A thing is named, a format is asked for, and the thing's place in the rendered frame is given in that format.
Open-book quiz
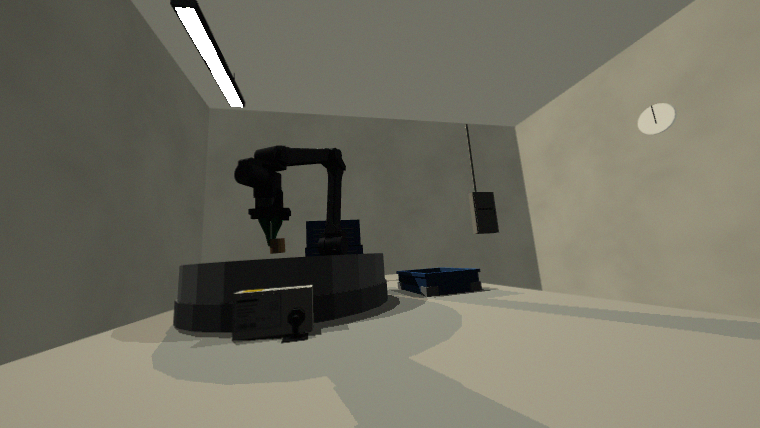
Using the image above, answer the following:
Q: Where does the bronze bushing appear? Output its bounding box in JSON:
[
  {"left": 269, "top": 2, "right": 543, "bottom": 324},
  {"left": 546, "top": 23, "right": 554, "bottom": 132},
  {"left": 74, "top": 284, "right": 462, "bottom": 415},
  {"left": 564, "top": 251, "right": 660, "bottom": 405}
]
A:
[{"left": 270, "top": 238, "right": 285, "bottom": 254}]

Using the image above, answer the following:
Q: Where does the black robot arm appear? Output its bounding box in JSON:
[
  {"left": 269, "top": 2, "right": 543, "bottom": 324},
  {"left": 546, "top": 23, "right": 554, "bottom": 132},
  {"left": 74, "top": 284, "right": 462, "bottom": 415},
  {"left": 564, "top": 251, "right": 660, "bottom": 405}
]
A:
[{"left": 234, "top": 146, "right": 348, "bottom": 256}]

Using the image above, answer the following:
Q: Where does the blue crate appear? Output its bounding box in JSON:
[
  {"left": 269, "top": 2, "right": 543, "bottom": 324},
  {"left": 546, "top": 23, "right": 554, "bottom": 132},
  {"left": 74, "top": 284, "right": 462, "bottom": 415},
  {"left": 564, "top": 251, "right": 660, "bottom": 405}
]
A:
[{"left": 396, "top": 267, "right": 482, "bottom": 297}]

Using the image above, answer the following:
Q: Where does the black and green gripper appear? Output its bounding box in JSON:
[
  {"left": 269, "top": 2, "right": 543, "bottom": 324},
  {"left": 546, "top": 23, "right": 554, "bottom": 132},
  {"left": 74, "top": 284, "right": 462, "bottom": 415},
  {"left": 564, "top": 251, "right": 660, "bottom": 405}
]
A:
[{"left": 248, "top": 208, "right": 291, "bottom": 246}]

